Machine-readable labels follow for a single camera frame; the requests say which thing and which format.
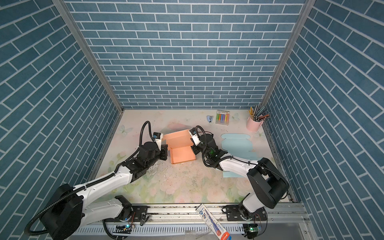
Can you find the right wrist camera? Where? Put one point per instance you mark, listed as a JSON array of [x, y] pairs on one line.
[[194, 136]]

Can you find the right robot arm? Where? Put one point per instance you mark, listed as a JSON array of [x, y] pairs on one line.
[[269, 185]]

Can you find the light blue cardboard box blank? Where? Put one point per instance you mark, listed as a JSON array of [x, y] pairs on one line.
[[240, 146]]

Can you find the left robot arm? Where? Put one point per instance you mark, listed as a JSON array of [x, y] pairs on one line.
[[73, 207]]

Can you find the coloured marker pack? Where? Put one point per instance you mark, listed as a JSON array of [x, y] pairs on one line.
[[222, 117]]

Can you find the aluminium mounting rail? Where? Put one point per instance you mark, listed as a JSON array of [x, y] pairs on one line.
[[286, 220]]

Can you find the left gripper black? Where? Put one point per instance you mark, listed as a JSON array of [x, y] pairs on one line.
[[164, 151]]

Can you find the pink pencil cup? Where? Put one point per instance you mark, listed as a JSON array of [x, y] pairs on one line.
[[253, 126]]

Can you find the toothpaste tube box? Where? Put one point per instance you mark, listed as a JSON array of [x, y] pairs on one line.
[[213, 223]]

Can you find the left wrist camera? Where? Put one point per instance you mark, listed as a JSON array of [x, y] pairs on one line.
[[158, 139]]

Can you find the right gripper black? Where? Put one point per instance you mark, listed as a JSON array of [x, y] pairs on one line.
[[194, 147]]

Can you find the pink cardboard box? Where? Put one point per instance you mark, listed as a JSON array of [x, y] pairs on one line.
[[179, 145]]

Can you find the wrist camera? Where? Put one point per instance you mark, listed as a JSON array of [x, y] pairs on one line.
[[158, 139], [194, 136]]

